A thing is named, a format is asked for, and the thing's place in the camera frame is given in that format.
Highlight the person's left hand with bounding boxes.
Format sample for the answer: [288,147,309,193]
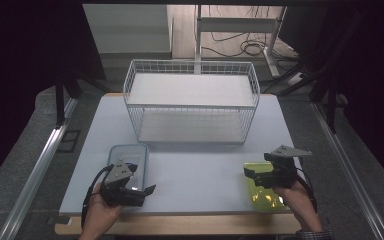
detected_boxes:
[79,183,125,236]

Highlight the person's right hand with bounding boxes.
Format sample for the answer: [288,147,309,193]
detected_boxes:
[272,181,319,232]

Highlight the white power strip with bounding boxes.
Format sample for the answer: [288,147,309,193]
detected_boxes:
[287,72,305,87]

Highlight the blue lid plastic container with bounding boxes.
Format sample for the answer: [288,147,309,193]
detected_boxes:
[107,143,150,193]

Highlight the white wire shelf rack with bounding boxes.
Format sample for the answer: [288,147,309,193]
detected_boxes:
[123,59,261,145]

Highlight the green lid plastic container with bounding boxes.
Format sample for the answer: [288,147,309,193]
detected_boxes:
[243,162,292,213]

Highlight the black stand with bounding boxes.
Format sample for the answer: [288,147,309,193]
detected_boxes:
[53,78,83,130]
[308,76,348,134]

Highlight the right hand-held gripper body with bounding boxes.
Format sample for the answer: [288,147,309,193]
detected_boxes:
[263,144,313,190]

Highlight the hand-held gripper black cable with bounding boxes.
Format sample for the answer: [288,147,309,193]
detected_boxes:
[294,167,319,214]
[80,163,115,230]

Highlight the black floor cables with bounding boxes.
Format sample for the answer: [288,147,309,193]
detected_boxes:
[200,5,302,62]

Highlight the white metal desk frame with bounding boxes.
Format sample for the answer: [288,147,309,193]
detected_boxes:
[194,4,288,80]

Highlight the metal rail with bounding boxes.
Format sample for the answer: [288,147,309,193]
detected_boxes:
[0,97,79,240]
[310,101,384,240]

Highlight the dark curtain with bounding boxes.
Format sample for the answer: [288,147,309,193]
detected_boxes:
[0,0,108,194]
[278,0,384,188]

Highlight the left hand-held gripper black cable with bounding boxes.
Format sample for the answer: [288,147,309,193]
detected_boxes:
[80,163,115,230]

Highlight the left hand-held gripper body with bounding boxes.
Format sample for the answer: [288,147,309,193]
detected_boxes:
[99,159,147,208]

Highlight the right hand-held gripper black cable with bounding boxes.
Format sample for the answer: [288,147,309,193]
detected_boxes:
[294,167,319,214]

